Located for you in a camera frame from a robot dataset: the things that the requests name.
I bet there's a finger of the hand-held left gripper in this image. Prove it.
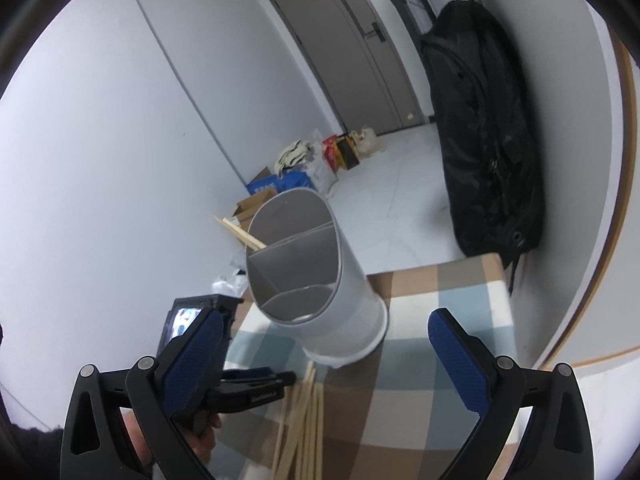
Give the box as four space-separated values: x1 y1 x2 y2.
220 367 298 413

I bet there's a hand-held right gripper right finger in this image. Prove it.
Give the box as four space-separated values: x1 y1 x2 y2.
427 307 596 480

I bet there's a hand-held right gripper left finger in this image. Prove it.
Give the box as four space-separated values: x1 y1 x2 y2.
60 307 226 480

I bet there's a pile of wooden chopsticks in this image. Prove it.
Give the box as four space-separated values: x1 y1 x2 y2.
271 360 327 480

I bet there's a light wooden chopstick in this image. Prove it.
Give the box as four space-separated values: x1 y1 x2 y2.
225 220 262 252
212 214 268 250

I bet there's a grey divided utensil holder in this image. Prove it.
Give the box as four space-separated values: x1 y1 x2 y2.
245 187 390 368

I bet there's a person's left forearm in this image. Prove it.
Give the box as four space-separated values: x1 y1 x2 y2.
0 420 65 480

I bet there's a person's left hand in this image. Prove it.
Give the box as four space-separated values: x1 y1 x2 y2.
122 407 223 473

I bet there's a crumpled clear plastic wrap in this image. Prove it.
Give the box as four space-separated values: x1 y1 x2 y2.
212 267 248 302

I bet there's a checkered tablecloth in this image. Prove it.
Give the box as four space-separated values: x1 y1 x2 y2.
200 252 518 480

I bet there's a brown cardboard box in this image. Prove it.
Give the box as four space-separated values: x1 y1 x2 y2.
235 190 278 231

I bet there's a blue cardboard box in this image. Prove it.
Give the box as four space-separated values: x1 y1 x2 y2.
246 167 318 198

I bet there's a beige canvas bag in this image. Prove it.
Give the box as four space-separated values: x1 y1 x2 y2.
272 139 316 178

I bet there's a wood-framed white board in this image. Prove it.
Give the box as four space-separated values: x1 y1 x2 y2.
525 25 640 371

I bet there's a red bag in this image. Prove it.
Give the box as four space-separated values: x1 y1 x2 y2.
321 135 346 171

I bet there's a yellow black box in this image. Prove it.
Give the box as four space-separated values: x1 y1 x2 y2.
334 136 361 171

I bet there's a black backpack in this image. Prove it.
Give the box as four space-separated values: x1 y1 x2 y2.
419 0 546 296

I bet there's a beige plastic bag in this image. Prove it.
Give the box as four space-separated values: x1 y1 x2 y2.
350 126 387 158

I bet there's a grey door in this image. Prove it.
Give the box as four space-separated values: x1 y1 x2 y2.
264 0 423 136

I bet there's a thin grey cable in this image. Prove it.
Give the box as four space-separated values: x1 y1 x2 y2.
0 381 52 430

